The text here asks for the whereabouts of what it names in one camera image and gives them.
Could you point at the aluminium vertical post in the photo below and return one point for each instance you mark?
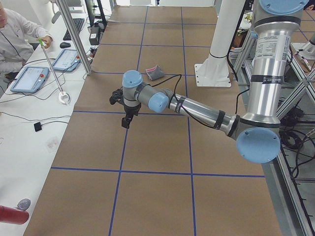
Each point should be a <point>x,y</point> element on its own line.
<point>69,23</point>

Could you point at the aluminium frame rack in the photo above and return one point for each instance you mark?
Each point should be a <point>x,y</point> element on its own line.
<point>296,112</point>

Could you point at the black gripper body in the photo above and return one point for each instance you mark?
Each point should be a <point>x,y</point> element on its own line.
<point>131,109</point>

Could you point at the teach pendant tablet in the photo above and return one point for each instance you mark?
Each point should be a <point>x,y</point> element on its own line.
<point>31,79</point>
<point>66,61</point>

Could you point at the round grey disc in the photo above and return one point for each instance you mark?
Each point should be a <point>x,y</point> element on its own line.
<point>24,204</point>

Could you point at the person in white shirt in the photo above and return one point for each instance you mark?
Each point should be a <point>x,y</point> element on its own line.
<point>14,49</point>

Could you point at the near teach pendant tablet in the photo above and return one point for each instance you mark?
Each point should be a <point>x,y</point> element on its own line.
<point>31,79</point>

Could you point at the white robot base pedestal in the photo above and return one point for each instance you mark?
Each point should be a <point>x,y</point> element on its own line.
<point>214,72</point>

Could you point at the black power adapter box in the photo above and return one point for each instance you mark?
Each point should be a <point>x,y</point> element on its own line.
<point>94,36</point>

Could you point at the red cylinder bottle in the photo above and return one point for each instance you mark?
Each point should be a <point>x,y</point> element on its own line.
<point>13,216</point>

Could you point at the reacher grabber stick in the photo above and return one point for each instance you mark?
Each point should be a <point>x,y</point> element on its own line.
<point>63,96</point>

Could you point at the small black square puck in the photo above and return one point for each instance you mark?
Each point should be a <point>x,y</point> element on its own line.
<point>37,126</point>

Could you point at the person's hand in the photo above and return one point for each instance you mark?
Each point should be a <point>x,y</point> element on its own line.
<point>47,40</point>

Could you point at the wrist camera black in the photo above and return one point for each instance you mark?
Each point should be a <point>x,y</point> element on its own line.
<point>117,97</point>

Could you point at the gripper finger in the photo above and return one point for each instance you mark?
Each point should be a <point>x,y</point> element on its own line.
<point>125,122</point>

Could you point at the far teach pendant tablet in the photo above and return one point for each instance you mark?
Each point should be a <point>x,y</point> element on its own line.
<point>66,61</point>

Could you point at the black computer mouse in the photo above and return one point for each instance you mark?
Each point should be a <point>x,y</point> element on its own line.
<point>65,45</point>

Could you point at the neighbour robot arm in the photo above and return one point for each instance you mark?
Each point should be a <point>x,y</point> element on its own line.
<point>305,50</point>

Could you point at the pink towel with grey edge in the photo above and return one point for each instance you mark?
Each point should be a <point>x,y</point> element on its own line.
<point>155,73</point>

